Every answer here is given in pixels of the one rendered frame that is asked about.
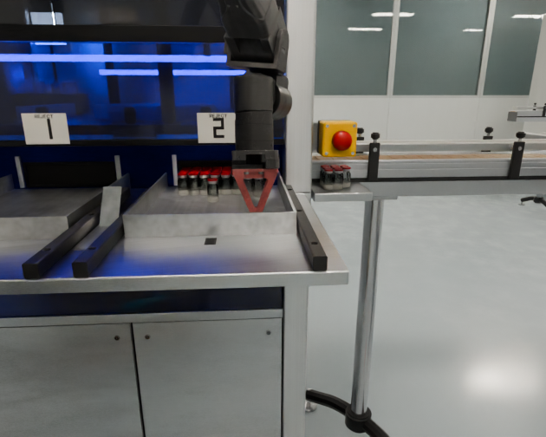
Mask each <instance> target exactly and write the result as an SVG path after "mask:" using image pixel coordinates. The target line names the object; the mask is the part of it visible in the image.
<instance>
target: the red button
mask: <svg viewBox="0 0 546 437"><path fill-rule="evenodd" d="M332 145H333V147H334V148H335V149H337V150H339V151H345V150H347V149H349V148H350V147H351V145H352V136H351V135H350V133H348V132H346V131H342V130H341V131H338V132H336V133H335V134H334V135H333V137H332Z"/></svg>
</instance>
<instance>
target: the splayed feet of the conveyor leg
mask: <svg viewBox="0 0 546 437"><path fill-rule="evenodd" d="M317 404H320V405H323V406H325V407H328V408H332V409H333V410H335V411H337V412H339V413H340V414H343V415H344V416H345V424H346V426H347V428H348V429H349V430H351V431H353V432H355V433H360V434H361V433H365V432H366V433H367V434H368V435H369V436H370V437H390V436H389V435H388V434H387V433H386V432H385V431H384V430H383V429H382V428H381V427H380V426H379V425H378V424H377V423H376V422H374V421H373V420H372V419H371V417H372V413H371V410H370V409H369V407H367V413H366V414H365V415H364V416H356V415H354V414H352V412H351V410H350V409H351V404H350V403H349V402H347V401H344V400H343V399H341V398H339V397H337V396H334V395H329V394H326V393H323V392H319V391H316V390H313V389H311V388H308V390H307V391H306V397H305V412H314V411H315V410H316V409H317Z"/></svg>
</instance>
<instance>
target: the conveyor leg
mask: <svg viewBox="0 0 546 437"><path fill-rule="evenodd" d="M385 199H398V196H393V197H372V201H365V206H364V219H363V232H362V245H361V269H360V282H359V295H358V308H357V321H356V333H355V346H354V371H353V384H352V396H351V409H350V410H351V412H352V414H354V415H356V416H364V415H365V414H366V413H367V399H368V389H369V378H370V368H371V357H372V347H373V336H374V316H375V305H376V295H377V284H378V274H379V262H380V242H381V232H382V221H383V211H384V200H385Z"/></svg>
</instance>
